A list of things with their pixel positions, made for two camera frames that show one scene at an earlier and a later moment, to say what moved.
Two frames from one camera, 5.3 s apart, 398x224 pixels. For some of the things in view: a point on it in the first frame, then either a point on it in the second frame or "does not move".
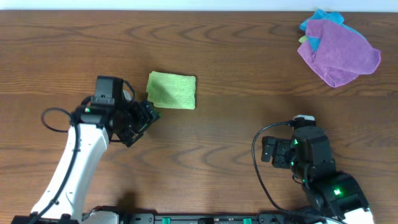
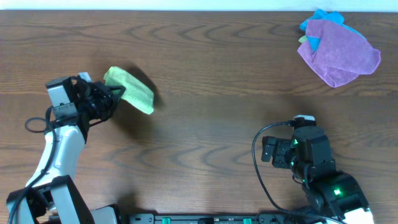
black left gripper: x=140 y=117 to x=104 y=100
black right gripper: x=282 y=146 does not move
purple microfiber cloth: x=341 y=53 does not move
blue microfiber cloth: x=334 y=18 does not move
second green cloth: x=302 y=38 does not move
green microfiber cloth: x=171 y=90 to x=135 y=92
